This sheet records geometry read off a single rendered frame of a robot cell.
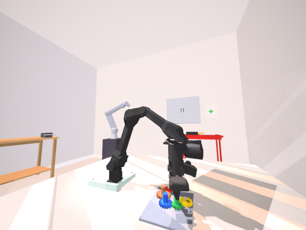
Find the green gear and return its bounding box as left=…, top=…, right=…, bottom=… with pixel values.
left=172, top=197, right=182, bottom=210

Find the orange gear with hub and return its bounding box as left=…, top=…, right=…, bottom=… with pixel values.
left=156, top=185, right=171, bottom=199

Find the blue gear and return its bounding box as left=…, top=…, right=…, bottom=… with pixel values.
left=159, top=192, right=172, bottom=209

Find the yellow gear with black stripe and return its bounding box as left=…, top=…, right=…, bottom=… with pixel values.
left=179, top=197, right=193, bottom=208

